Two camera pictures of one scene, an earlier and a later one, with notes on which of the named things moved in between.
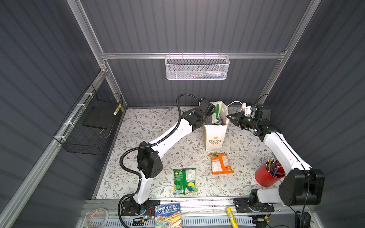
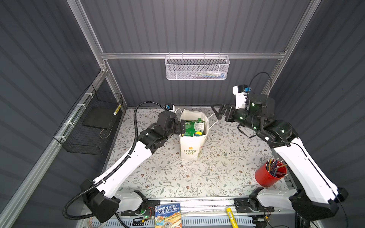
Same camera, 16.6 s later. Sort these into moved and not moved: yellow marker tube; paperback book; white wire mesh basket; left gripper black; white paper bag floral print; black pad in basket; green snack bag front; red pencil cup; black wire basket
Moved: green snack bag front; white paper bag floral print; left gripper black
Not moved: yellow marker tube; paperback book; black wire basket; white wire mesh basket; black pad in basket; red pencil cup
